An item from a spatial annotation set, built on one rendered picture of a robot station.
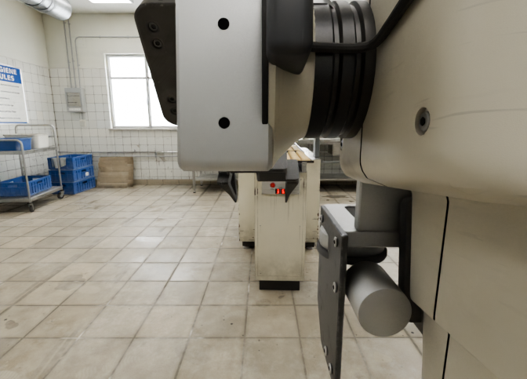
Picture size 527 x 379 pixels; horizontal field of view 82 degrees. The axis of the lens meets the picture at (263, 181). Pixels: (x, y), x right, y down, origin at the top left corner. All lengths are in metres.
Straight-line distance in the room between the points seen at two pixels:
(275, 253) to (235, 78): 1.95
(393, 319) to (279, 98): 0.21
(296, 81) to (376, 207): 0.17
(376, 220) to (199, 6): 0.23
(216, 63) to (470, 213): 0.16
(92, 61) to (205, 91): 6.33
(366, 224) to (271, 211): 1.70
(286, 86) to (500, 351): 0.17
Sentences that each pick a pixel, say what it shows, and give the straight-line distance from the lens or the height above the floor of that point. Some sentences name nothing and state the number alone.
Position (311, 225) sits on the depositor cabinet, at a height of 0.25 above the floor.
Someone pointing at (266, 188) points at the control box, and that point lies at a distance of 1.92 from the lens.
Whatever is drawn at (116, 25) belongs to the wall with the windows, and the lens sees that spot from 6.41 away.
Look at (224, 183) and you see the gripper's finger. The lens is 0.52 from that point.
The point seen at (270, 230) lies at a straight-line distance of 2.02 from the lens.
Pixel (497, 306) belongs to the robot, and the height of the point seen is 1.05.
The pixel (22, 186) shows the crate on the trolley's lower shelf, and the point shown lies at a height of 0.33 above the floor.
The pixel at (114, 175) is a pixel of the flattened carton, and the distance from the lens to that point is 6.10.
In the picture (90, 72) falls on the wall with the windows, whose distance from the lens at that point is 6.49.
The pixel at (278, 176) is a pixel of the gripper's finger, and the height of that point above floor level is 1.05.
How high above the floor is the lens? 1.14
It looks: 11 degrees down
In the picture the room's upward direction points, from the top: straight up
